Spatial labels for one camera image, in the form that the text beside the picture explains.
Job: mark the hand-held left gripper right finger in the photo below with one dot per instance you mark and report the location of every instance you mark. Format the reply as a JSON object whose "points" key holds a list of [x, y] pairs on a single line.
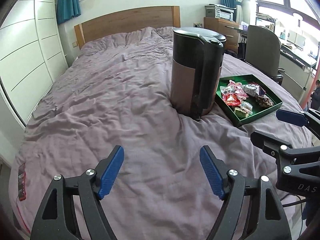
{"points": [[211, 175]]}

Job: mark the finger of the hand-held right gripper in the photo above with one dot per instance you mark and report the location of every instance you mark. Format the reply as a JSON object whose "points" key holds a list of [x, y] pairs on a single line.
{"points": [[267, 142], [290, 117]]}

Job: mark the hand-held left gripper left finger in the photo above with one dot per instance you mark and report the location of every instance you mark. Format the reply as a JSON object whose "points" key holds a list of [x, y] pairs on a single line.
{"points": [[111, 175]]}

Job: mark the green tray box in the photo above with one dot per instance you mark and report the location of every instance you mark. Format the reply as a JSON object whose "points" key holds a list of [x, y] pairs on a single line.
{"points": [[252, 120]]}

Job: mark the brown gold snack packet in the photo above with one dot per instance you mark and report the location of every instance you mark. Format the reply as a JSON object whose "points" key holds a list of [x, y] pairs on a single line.
{"points": [[263, 101]]}

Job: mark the pale candy wrapper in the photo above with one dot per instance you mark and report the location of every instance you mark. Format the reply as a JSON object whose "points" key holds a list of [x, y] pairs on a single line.
{"points": [[240, 112]]}

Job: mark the pastel candy wrapper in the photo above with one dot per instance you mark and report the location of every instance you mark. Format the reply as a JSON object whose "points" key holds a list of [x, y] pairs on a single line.
{"points": [[247, 106]]}

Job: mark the blue white snack packet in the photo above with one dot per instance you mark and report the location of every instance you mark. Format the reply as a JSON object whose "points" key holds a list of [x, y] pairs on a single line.
{"points": [[252, 90]]}

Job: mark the red white snack packet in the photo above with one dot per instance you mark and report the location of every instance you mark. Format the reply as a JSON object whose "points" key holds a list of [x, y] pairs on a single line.
{"points": [[231, 100]]}

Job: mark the pink character-shaped packet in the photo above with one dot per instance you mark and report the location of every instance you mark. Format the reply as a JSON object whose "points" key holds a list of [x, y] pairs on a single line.
{"points": [[237, 90]]}

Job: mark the white desk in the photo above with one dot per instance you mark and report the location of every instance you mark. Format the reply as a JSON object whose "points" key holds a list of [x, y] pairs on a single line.
{"points": [[297, 57]]}

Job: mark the bed with mauve sheet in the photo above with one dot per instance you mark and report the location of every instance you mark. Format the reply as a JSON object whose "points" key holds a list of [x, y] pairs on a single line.
{"points": [[125, 105]]}

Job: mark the grey chair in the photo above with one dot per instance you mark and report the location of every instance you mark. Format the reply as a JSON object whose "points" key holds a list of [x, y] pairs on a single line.
{"points": [[261, 50]]}

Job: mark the red phone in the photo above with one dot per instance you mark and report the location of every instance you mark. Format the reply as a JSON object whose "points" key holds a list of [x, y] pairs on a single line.
{"points": [[21, 182]]}

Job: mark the black bronze electric kettle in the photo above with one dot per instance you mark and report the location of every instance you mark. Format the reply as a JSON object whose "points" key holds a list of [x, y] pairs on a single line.
{"points": [[190, 80]]}

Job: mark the wooden dresser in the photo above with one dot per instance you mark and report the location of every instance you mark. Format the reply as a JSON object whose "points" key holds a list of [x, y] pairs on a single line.
{"points": [[220, 32]]}

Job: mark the window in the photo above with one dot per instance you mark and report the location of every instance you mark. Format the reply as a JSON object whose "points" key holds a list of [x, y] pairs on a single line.
{"points": [[287, 0]]}

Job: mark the grey printer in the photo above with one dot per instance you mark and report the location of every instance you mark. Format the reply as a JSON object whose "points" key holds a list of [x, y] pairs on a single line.
{"points": [[220, 12]]}

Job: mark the wooden headboard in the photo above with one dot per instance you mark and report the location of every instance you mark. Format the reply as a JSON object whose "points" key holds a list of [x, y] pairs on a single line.
{"points": [[125, 20]]}

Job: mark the white wardrobe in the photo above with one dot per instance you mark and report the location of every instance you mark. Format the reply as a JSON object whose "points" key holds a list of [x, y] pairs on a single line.
{"points": [[25, 42]]}

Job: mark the wall outlet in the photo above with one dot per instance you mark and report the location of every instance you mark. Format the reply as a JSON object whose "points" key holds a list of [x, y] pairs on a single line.
{"points": [[198, 25]]}

